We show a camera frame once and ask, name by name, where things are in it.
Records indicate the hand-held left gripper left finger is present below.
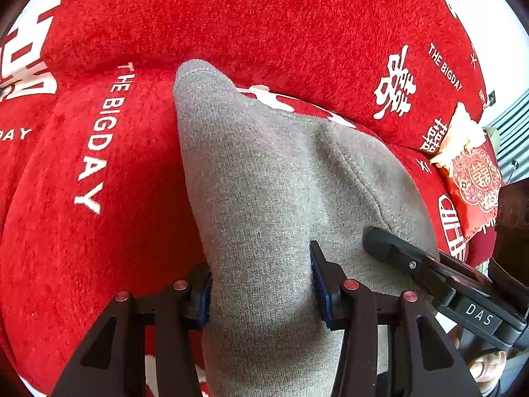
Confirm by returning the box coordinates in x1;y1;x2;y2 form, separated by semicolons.
52;262;213;397

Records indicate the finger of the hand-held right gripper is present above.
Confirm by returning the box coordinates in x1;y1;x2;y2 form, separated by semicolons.
363;227;439;295

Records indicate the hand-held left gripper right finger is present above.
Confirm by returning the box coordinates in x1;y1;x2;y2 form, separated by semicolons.
309;240;482;397

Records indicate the grey knit sweater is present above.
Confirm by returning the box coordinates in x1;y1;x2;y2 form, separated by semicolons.
174;60;441;397

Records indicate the person's right hand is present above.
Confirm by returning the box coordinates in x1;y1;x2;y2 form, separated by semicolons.
450;326;507;386

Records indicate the dark furniture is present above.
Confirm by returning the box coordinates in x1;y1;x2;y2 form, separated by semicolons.
492;182;529;288

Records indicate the red embroidered pillow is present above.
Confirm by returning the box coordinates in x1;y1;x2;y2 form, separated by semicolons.
429;103;503;238

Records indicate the grey ribbed panel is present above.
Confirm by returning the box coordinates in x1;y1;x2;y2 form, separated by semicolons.
491;91;529;185

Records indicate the red printed blanket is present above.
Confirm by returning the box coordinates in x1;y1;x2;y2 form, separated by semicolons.
0;0;499;397

